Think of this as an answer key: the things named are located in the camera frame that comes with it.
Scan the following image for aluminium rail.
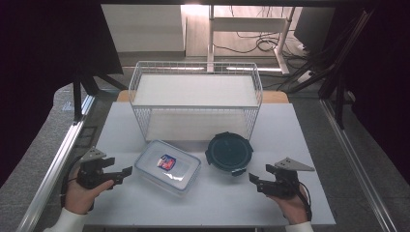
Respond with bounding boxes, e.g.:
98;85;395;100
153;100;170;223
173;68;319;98
319;98;400;232
15;94;97;232

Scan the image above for white desk frame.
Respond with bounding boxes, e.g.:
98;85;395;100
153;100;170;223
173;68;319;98
207;4;297;75

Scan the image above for person's left hand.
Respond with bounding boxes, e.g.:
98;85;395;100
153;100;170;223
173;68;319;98
63;168;115;216

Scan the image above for dark round food container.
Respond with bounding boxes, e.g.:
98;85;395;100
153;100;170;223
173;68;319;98
204;130;254;178

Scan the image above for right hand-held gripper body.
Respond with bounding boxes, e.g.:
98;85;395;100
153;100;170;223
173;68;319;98
261;157;316;199

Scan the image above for black curtain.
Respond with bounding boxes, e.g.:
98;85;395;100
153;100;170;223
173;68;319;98
0;0;124;188
335;0;410;187

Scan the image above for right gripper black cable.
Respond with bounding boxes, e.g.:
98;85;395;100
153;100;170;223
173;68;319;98
298;181;313;222

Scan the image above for person's right hand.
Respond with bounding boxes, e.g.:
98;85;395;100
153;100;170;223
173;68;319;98
266;186;311;226

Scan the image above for white wire shelf rack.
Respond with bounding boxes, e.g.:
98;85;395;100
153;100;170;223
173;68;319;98
128;60;264;143

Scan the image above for clear rectangular food container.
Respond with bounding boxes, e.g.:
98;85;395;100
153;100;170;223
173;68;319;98
133;138;202;197

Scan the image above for white cabinet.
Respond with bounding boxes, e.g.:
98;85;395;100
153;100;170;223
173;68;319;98
101;4;189;54

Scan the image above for black floor cables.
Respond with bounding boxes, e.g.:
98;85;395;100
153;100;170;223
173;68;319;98
214;5;306;56

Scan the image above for black metal stand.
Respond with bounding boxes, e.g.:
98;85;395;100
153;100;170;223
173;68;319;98
278;8;378;131
72;69;130;126

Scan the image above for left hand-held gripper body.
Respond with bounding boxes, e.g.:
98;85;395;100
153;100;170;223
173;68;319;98
76;146;116;191

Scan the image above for dark monitor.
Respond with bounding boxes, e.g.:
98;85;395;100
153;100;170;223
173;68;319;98
293;6;337;53

